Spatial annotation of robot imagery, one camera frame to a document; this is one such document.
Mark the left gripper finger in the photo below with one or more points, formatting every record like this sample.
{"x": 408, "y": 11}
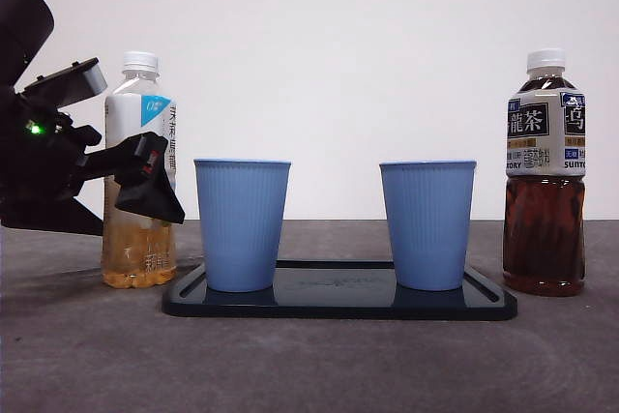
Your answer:
{"x": 150, "y": 190}
{"x": 72, "y": 219}

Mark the pale jasmine tea bottle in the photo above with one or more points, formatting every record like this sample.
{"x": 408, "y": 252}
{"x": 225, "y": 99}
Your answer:
{"x": 140, "y": 108}

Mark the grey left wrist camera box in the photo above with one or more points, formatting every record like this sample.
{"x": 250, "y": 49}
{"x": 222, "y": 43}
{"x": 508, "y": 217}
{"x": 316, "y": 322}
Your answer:
{"x": 72, "y": 81}

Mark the dark blue flat tray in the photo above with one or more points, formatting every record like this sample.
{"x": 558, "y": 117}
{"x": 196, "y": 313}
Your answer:
{"x": 333, "y": 304}

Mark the blue ribbed plastic cup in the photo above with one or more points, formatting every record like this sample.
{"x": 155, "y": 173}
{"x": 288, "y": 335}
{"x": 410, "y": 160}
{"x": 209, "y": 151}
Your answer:
{"x": 242, "y": 224}
{"x": 428, "y": 224}

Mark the dark oolong tea bottle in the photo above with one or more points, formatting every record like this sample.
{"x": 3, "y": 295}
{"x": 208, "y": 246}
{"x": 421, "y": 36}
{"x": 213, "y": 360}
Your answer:
{"x": 541, "y": 219}

